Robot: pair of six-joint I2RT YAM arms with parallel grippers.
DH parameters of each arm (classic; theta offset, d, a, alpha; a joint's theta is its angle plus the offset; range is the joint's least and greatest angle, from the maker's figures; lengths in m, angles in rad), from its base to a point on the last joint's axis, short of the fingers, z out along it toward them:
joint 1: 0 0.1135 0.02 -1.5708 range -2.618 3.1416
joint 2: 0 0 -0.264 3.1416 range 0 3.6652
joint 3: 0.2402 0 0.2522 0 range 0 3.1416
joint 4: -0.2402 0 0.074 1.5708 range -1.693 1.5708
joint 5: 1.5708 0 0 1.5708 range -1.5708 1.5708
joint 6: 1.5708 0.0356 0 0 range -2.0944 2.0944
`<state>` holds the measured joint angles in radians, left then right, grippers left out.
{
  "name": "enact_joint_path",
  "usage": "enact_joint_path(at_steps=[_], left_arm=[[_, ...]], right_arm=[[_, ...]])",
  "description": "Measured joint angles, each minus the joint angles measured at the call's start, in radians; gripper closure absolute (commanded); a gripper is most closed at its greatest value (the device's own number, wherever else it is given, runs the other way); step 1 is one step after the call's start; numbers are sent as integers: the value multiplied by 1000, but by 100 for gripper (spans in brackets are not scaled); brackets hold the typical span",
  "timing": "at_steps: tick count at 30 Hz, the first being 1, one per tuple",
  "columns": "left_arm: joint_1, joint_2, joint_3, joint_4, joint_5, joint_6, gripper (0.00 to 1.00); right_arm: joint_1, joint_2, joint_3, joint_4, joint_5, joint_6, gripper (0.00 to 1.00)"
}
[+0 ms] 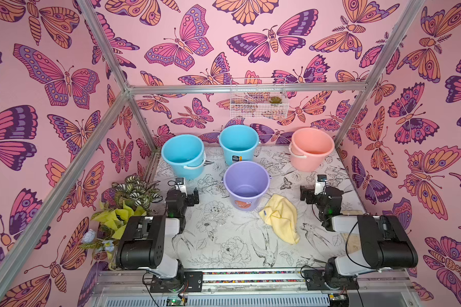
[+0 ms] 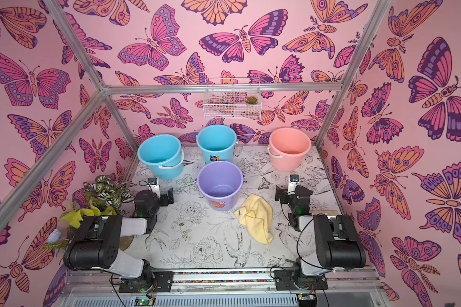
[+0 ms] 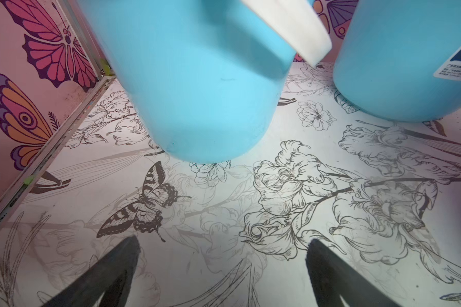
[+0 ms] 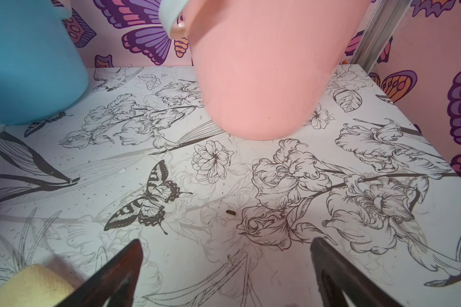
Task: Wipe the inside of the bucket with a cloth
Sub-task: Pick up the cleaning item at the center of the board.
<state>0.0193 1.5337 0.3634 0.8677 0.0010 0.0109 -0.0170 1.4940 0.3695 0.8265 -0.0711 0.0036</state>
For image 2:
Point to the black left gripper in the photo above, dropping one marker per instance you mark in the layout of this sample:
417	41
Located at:
164	197

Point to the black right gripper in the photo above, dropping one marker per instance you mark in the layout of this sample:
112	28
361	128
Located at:
286	194

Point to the yellow cleaning cloth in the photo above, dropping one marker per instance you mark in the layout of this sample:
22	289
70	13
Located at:
256	216

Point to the purple plastic bucket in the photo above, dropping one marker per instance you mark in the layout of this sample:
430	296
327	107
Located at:
220	183

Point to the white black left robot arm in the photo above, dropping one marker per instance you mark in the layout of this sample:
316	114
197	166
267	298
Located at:
95	244

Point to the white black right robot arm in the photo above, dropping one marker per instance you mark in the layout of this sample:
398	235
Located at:
337	244

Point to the pink plastic bucket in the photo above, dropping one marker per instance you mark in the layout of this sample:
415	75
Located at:
287	147

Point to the left light blue bucket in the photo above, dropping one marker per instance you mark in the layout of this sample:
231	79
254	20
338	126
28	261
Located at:
163	155

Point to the light blue bucket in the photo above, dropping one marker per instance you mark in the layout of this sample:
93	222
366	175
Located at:
217	143
163	155

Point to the middle light blue bucket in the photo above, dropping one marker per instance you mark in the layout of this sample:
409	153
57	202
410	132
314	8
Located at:
217	143

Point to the potted green leafy plant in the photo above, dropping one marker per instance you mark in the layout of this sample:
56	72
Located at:
104	197

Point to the small green succulent plant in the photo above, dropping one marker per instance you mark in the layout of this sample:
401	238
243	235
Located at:
251	100

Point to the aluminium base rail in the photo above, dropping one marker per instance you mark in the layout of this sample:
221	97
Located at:
274	286

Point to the white wire wall basket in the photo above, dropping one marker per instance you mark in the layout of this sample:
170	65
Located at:
226	98

